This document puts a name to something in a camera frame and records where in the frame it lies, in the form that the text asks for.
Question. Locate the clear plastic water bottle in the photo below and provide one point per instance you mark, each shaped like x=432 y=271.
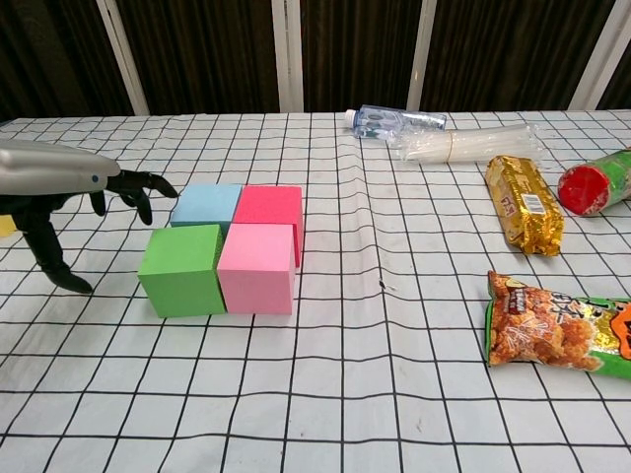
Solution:
x=389 y=120

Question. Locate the pink foam cube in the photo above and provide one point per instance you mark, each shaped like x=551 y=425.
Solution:
x=256 y=276

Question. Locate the yellow foam cube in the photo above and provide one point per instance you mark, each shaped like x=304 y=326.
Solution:
x=5 y=225

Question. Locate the green fried snack bag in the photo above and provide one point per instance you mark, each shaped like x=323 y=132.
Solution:
x=552 y=330

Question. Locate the gold foil biscuit pack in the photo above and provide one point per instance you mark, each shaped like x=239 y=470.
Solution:
x=525 y=202

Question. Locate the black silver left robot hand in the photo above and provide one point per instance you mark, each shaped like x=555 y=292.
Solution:
x=49 y=170

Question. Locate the white black-grid tablecloth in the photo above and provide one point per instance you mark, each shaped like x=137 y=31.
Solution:
x=315 y=369

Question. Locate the clear pack of straws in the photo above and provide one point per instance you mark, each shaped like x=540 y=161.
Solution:
x=478 y=143

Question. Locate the red foam cube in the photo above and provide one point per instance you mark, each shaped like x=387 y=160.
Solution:
x=268 y=204

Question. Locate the green foam cube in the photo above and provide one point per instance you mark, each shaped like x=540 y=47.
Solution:
x=177 y=276

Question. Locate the white double upright post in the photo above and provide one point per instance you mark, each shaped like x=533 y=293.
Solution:
x=287 y=54

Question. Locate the white slanted frame post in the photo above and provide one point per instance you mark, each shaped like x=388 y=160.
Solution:
x=599 y=54
x=123 y=59
x=423 y=54

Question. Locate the green can with red lid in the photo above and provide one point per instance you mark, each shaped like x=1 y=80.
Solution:
x=586 y=189

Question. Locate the light blue foam cube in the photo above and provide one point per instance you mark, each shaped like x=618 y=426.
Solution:
x=207 y=203

